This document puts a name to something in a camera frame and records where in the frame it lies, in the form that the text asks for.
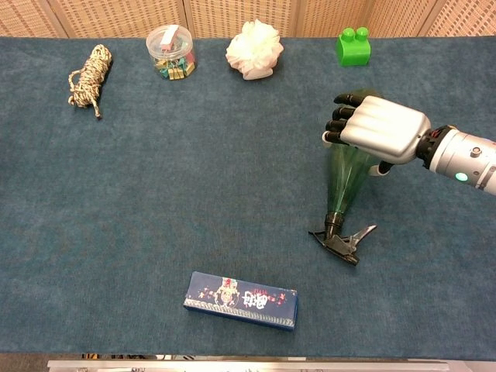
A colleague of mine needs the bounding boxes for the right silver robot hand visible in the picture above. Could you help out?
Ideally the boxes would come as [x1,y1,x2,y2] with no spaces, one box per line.
[321,91,432,177]

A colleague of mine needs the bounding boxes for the green spray bottle black trigger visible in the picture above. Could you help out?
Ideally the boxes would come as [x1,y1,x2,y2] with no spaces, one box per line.
[308,88,385,267]

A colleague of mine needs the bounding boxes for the green toy building block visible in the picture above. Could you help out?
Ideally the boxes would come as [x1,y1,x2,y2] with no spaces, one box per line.
[335,26,372,67]

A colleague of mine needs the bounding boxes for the white mesh bath loofah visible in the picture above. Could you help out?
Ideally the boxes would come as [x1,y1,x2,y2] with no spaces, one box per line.
[225,20,284,81]

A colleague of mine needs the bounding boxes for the blue felt table cloth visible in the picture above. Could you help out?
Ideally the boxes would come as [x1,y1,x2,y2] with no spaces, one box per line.
[0,36,496,357]

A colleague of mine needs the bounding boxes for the blue printed cardboard box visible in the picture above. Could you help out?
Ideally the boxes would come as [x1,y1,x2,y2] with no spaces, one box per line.
[183,270,299,332]

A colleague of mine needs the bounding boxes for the clear jar of binder clips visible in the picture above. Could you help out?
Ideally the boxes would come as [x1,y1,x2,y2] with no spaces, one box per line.
[145,24,198,81]

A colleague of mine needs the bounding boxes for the woven rattan folding screen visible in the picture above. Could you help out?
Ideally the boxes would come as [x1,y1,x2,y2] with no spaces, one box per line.
[0,0,496,39]

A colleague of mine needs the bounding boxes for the aluminium frame rail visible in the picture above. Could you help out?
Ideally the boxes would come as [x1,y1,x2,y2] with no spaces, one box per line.
[46,358,478,372]

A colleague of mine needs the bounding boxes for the beige braided rope bundle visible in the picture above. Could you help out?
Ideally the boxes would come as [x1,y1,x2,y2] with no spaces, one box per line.
[67,43,113,119]

